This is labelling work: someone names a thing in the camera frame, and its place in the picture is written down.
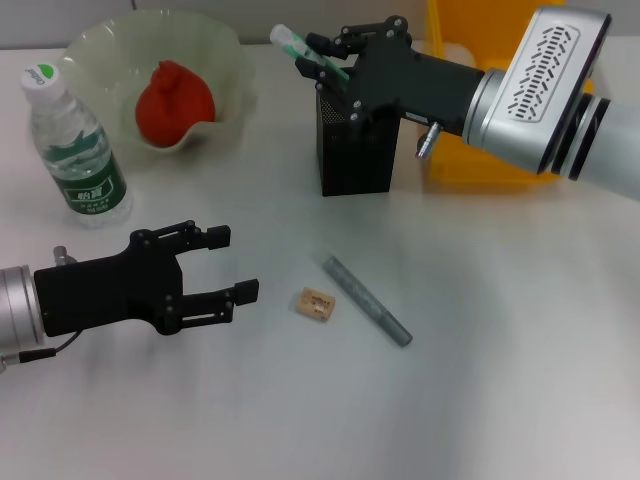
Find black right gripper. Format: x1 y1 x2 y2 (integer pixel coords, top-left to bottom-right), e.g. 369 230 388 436
294 17 486 136

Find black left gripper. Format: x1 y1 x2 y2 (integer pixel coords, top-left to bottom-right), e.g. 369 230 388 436
33 219 260 337

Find mint green utility knife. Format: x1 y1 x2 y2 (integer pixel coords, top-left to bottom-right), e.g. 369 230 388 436
269 23 350 87

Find tan eraser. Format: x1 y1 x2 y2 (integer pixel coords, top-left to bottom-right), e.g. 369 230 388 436
288 286 336 323

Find white paper ball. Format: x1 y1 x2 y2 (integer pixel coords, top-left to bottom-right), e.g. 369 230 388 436
443 41 477 67

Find grey pen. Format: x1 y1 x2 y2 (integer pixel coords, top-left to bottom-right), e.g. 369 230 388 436
309 247 414 348

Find clear green-label water bottle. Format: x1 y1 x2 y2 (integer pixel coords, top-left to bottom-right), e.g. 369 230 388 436
19 62 134 230

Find black mesh pen holder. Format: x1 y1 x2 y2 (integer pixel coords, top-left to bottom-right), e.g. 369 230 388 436
314 82 402 198

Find pale green glass fruit plate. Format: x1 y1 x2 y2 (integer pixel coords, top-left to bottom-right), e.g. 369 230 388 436
64 16 254 165

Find yellow plastic bin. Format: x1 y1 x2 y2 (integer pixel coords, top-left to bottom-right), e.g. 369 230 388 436
422 0 596 192

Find right gripper cable with plug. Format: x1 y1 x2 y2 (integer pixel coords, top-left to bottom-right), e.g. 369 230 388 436
415 121 442 160

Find gripper cable with plug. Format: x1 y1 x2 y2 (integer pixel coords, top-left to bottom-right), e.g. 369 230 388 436
0 244 81 374
415 121 442 160

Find left gripper cable with plug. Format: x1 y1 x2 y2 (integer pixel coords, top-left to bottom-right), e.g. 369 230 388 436
0 244 81 374

